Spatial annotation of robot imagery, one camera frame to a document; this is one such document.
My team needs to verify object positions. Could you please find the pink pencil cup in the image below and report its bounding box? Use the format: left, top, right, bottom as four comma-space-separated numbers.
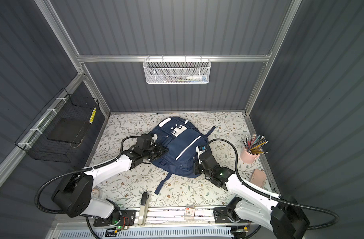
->
240, 147, 260, 164

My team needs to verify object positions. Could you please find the bundle of coloured pencils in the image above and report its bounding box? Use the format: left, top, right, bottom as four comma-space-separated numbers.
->
243, 134, 269, 155

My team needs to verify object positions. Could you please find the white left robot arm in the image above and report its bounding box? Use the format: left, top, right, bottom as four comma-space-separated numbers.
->
52, 134, 169, 219

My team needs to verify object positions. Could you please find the white wire mesh basket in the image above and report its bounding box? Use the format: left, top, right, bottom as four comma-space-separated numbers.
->
143, 58, 211, 85

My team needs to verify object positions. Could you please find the small clear staples box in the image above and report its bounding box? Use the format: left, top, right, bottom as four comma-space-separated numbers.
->
184, 205, 196, 221

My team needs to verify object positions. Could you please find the black left cable conduit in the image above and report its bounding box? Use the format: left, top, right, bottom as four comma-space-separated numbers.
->
34, 135, 141, 215

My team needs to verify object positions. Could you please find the black wire wall basket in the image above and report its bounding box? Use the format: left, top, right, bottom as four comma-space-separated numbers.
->
15, 91, 99, 163

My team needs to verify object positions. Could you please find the roll of clear tape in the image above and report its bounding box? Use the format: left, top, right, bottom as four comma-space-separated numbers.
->
91, 186, 106, 200

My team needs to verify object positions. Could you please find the pink pencil case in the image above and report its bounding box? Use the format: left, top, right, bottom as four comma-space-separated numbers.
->
250, 169, 267, 188

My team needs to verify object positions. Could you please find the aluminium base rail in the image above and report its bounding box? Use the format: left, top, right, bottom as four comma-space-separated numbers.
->
93, 206, 251, 229

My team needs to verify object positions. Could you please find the navy blue student backpack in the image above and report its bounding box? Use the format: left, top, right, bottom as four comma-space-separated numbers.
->
150, 117, 216, 195

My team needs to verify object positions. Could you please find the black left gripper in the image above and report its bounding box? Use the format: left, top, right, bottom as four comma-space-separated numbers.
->
142, 141, 169, 160

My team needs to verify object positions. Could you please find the black right cable conduit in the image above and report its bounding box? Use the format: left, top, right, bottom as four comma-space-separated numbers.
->
206, 138, 340, 230

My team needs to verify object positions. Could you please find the black and cream stapler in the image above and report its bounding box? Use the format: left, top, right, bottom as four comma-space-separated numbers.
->
137, 192, 150, 227

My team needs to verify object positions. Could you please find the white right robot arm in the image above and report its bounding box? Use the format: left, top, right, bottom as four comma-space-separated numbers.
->
195, 145, 309, 239

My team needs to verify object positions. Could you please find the black cable conduit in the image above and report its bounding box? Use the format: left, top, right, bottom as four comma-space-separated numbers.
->
34, 135, 141, 215
206, 138, 340, 230

